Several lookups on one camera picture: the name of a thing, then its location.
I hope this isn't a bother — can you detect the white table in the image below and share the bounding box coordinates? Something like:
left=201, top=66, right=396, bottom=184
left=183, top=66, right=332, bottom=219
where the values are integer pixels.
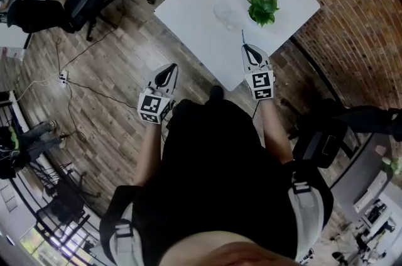
left=153, top=0, right=322, bottom=92

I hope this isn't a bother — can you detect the person's black shoe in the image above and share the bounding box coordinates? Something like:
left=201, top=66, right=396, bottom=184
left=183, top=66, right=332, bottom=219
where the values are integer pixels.
left=209, top=85, right=225, bottom=101

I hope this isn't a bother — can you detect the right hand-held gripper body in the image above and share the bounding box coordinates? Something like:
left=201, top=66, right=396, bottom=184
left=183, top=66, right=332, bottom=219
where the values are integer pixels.
left=244, top=67, right=276, bottom=101

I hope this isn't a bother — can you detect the person's harness strap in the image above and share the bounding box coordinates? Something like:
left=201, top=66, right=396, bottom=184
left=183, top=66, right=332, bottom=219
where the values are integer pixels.
left=290, top=170, right=327, bottom=260
left=109, top=204, right=139, bottom=266

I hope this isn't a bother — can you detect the clear drinking glass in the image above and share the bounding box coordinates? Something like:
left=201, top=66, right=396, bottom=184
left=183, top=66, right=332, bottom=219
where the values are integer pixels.
left=214, top=0, right=240, bottom=32

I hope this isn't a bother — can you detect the person's left harness strap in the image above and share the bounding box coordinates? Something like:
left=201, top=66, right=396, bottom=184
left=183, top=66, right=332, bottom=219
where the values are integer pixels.
left=109, top=204, right=139, bottom=266

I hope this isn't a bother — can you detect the white power strip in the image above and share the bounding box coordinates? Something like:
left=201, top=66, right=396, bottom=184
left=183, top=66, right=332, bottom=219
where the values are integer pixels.
left=58, top=69, right=69, bottom=89

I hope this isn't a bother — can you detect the person's face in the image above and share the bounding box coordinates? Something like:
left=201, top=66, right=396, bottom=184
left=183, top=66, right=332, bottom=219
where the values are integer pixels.
left=163, top=230, right=303, bottom=266

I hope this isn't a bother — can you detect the black floor cable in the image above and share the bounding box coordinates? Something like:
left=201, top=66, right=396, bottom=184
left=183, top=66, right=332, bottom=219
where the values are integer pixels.
left=67, top=79, right=141, bottom=110

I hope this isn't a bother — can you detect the white floor cable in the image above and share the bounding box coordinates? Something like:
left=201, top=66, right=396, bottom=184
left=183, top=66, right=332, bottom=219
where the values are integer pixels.
left=15, top=75, right=62, bottom=103

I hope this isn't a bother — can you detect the black jacket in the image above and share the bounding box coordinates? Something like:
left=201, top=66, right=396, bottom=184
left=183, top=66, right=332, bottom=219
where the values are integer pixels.
left=332, top=104, right=402, bottom=143

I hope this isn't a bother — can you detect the black cloth bundle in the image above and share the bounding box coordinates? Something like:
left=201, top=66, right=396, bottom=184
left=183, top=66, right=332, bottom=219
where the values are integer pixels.
left=8, top=0, right=68, bottom=35

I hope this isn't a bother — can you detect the black mesh office chair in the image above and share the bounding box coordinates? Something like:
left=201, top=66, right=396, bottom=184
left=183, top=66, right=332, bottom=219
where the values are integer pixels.
left=64, top=0, right=124, bottom=42

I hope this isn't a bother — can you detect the person's left forearm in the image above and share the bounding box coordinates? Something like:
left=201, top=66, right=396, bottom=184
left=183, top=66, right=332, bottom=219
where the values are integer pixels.
left=134, top=123, right=165, bottom=187

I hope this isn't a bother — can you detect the person's black shirt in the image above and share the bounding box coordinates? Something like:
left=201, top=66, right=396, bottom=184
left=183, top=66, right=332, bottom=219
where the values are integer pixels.
left=99, top=97, right=334, bottom=262

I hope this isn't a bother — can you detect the person's right harness strap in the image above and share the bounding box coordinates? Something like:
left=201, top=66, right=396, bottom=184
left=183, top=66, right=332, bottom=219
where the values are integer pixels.
left=290, top=170, right=327, bottom=260

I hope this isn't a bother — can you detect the green potted plant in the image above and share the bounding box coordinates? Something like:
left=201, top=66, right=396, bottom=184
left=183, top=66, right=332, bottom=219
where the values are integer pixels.
left=246, top=0, right=280, bottom=28

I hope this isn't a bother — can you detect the grey desk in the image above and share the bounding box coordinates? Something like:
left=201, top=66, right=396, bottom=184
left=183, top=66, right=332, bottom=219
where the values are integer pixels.
left=329, top=129, right=402, bottom=218

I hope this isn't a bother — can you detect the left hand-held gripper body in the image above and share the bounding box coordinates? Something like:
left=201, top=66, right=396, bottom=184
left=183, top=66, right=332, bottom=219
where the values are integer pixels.
left=137, top=84, right=177, bottom=125

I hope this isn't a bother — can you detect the person's right forearm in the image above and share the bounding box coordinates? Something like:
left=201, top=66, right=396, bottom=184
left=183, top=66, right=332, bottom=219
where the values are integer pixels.
left=257, top=99, right=295, bottom=165

